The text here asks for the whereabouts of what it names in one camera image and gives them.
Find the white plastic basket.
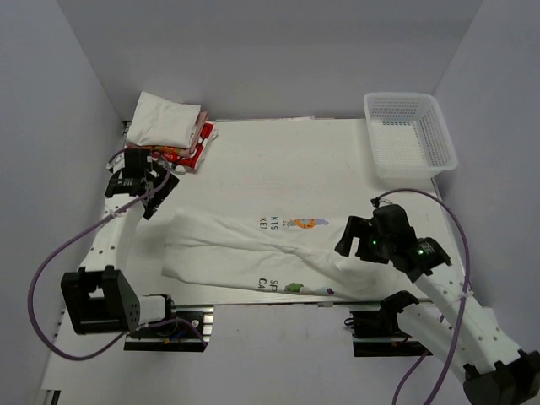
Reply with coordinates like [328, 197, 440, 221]
[364, 92, 458, 180]

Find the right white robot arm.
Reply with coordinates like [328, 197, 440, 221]
[334, 204, 539, 404]

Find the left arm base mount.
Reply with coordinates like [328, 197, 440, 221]
[123, 306, 213, 353]

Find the red printed t shirt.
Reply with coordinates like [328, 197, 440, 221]
[147, 121, 217, 171]

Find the white t shirt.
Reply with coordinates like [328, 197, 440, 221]
[162, 208, 426, 301]
[127, 92, 201, 149]

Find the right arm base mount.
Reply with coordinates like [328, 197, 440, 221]
[343, 290, 431, 358]

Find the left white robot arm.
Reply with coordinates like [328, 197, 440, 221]
[61, 148, 179, 335]

